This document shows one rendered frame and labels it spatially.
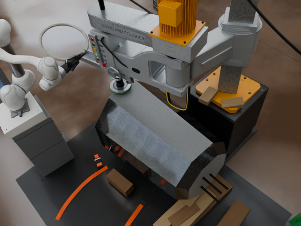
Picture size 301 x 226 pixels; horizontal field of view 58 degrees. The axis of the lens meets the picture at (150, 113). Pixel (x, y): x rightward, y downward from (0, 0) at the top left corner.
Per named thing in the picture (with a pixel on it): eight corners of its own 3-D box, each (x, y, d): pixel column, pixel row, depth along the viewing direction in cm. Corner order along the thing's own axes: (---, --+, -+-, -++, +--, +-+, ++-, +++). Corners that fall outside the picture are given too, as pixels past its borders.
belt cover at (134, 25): (206, 47, 193) (208, 26, 180) (190, 67, 181) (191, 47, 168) (104, 15, 232) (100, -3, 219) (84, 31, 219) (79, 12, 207)
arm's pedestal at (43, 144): (41, 183, 308) (8, 145, 247) (26, 154, 336) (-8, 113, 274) (80, 158, 325) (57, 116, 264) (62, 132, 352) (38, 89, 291)
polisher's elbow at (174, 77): (178, 68, 224) (178, 49, 209) (194, 80, 214) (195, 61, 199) (161, 78, 218) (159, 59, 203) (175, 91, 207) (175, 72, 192)
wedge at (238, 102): (241, 100, 261) (242, 96, 257) (243, 107, 255) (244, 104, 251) (220, 100, 263) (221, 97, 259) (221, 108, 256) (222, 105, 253)
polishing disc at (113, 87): (106, 83, 275) (106, 82, 274) (125, 75, 280) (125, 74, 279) (114, 96, 262) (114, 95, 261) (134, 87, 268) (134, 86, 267)
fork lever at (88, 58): (143, 73, 252) (142, 69, 248) (131, 85, 243) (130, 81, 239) (88, 50, 279) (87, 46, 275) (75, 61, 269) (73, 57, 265)
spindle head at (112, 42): (145, 69, 249) (140, 27, 215) (131, 84, 238) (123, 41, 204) (115, 58, 263) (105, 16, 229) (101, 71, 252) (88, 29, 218)
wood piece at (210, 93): (208, 89, 274) (209, 86, 270) (217, 93, 269) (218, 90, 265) (198, 101, 264) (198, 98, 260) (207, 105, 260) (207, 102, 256)
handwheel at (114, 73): (128, 77, 240) (125, 64, 229) (121, 84, 235) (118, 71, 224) (115, 71, 246) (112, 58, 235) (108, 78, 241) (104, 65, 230)
